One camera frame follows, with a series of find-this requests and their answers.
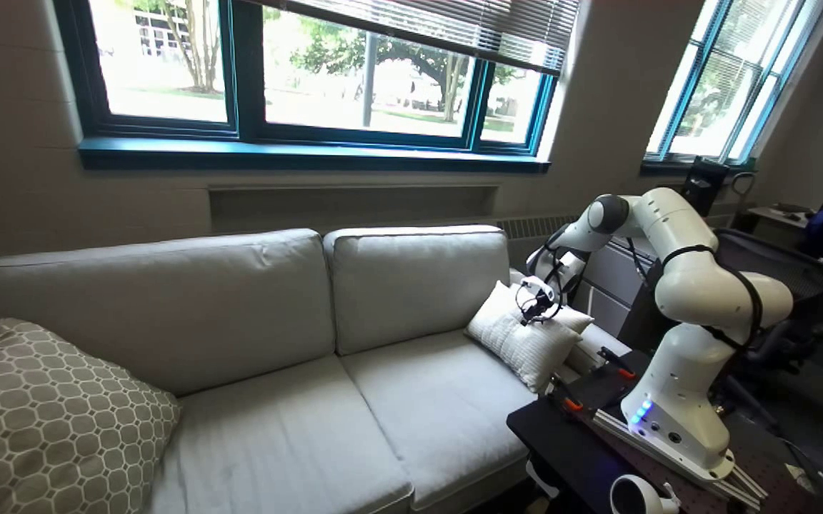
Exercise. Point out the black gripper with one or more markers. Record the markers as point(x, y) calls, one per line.
point(539, 291)

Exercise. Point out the small cream pleated pillow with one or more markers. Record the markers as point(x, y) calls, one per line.
point(519, 344)
point(573, 317)

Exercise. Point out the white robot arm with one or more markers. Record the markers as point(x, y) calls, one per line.
point(706, 285)

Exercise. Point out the black orange clamp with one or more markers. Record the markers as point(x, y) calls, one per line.
point(573, 398)
point(623, 367)

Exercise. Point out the grey sofa back cushion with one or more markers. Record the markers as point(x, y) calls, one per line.
point(413, 285)
point(164, 302)

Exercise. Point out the grey sofa seat cushion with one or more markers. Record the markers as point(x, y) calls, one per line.
point(442, 401)
point(270, 445)

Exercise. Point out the black robot table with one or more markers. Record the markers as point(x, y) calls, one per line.
point(563, 458)

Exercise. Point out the white VR controller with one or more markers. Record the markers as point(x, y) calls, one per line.
point(640, 494)

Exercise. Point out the black computer monitor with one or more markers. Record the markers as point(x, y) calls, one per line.
point(706, 179)

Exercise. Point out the black office chair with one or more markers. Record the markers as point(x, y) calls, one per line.
point(806, 275)

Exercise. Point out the wide teal framed window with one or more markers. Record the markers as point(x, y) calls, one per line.
point(314, 151)

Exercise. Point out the dark window blinds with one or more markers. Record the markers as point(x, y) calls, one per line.
point(487, 28)

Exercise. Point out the grey fabric sofa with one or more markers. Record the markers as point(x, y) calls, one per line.
point(240, 302)

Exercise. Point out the narrow teal framed window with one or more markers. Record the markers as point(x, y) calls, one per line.
point(744, 75)

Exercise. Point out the large patterned beige pillow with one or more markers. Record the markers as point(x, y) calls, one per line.
point(50, 429)

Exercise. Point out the grey aluminium base rail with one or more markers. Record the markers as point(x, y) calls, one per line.
point(679, 458)

